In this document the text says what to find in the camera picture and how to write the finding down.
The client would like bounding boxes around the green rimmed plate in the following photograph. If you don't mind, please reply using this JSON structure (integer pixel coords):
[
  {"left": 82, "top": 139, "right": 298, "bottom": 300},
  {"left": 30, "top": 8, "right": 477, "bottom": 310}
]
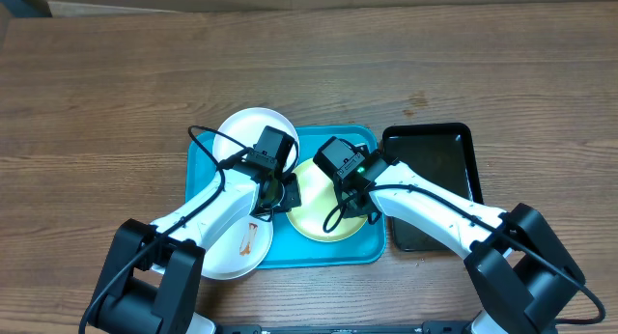
[{"left": 287, "top": 158, "right": 367, "bottom": 242}]

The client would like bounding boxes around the white plate top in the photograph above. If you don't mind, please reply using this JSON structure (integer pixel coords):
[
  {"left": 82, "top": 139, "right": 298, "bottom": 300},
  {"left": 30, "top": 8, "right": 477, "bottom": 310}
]
[{"left": 211, "top": 107, "right": 299, "bottom": 160}]

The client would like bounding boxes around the white plate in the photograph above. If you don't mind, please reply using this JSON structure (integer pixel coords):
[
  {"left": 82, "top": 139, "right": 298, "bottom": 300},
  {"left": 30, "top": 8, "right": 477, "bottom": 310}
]
[
  {"left": 202, "top": 216, "right": 273, "bottom": 280},
  {"left": 211, "top": 107, "right": 299, "bottom": 160}
]

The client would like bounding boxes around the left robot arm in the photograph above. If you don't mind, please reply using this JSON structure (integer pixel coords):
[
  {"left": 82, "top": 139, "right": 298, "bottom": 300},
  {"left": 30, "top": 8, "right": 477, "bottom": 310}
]
[{"left": 78, "top": 170, "right": 300, "bottom": 333}]

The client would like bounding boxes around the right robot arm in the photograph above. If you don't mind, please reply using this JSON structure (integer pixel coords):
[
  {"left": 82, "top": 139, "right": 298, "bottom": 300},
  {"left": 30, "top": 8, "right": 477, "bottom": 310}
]
[{"left": 314, "top": 147, "right": 589, "bottom": 333}]

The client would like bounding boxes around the teal plastic serving tray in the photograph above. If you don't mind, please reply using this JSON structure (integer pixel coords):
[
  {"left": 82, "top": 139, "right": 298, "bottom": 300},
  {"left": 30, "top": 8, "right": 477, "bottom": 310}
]
[{"left": 185, "top": 125, "right": 387, "bottom": 269}]

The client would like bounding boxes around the black water tray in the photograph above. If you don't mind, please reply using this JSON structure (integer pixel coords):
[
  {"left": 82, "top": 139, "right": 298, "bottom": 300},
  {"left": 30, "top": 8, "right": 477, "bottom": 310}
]
[{"left": 381, "top": 122, "right": 485, "bottom": 253}]

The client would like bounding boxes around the white plate bottom left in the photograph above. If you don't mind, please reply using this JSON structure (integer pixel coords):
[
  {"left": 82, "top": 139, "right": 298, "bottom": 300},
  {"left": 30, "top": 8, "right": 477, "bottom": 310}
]
[{"left": 202, "top": 216, "right": 273, "bottom": 280}]

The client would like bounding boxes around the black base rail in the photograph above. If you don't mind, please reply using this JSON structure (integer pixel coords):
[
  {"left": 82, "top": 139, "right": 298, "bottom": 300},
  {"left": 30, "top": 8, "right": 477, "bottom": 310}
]
[{"left": 214, "top": 320, "right": 472, "bottom": 334}]

